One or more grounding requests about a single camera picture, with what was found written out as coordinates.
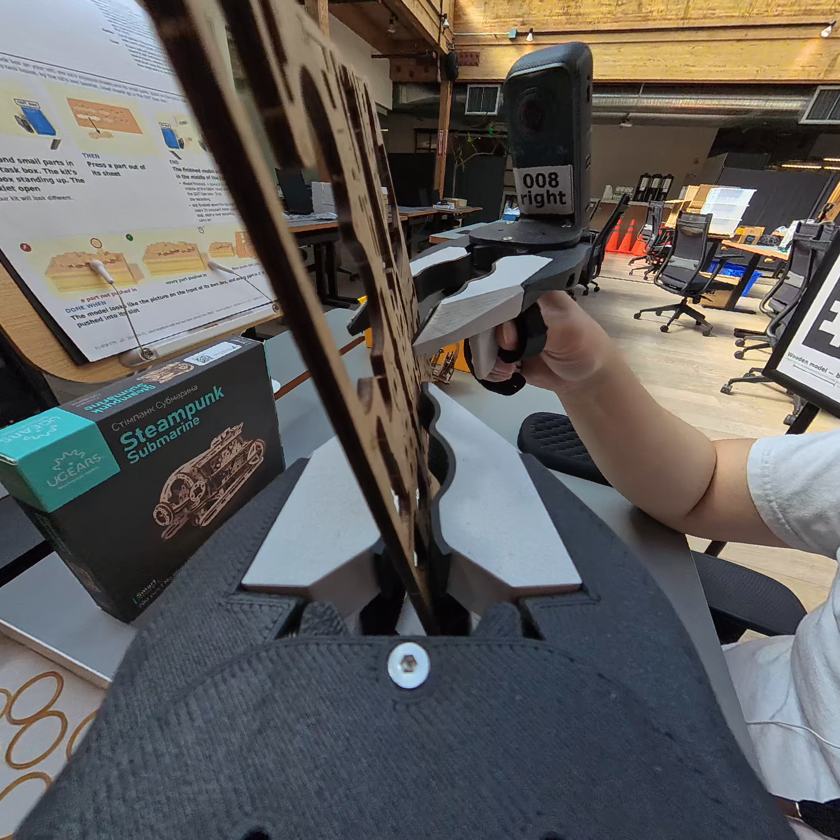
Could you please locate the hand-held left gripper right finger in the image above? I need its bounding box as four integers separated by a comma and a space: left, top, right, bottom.
420, 384, 584, 636

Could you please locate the person's right forearm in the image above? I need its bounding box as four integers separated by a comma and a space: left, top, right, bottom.
558, 367, 785, 549

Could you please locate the black office chair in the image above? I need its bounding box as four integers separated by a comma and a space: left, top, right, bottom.
721, 222, 840, 396
633, 211, 718, 337

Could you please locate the framed black-white marker sign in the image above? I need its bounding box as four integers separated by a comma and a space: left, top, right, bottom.
763, 252, 840, 421

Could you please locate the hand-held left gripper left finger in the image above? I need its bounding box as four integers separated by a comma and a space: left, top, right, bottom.
241, 436, 395, 634

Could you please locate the laminated instruction sheet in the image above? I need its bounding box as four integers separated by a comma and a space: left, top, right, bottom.
0, 0, 283, 363

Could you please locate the white tray with brown rings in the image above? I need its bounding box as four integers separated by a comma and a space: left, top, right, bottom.
0, 631, 114, 821

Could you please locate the person's right hand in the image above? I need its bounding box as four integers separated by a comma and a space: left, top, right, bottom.
489, 290, 619, 396

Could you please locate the black model kit box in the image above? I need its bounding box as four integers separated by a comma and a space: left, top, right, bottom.
0, 336, 286, 623

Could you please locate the stack of clear plastic bins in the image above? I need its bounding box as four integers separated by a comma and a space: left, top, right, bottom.
699, 187, 759, 237

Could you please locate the laser-cut wooden parts sheet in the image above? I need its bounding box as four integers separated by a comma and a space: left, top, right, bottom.
141, 0, 454, 636

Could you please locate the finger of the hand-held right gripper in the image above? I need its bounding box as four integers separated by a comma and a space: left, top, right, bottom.
410, 244, 500, 317
412, 255, 553, 361

